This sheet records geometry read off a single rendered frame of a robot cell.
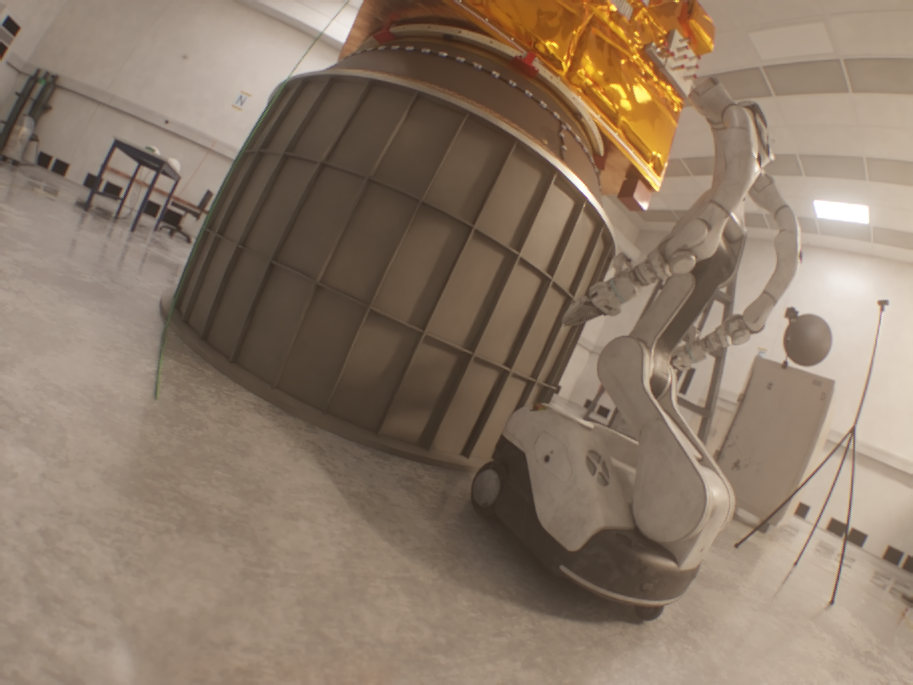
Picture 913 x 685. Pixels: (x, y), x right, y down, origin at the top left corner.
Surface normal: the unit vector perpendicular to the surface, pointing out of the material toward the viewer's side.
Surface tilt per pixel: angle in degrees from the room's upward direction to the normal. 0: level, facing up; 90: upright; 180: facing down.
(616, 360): 90
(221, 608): 0
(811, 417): 90
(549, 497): 90
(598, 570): 89
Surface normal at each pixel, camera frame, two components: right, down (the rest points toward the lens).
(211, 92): 0.45, 0.23
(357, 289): 0.10, 0.07
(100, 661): 0.42, -0.91
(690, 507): -0.79, -0.36
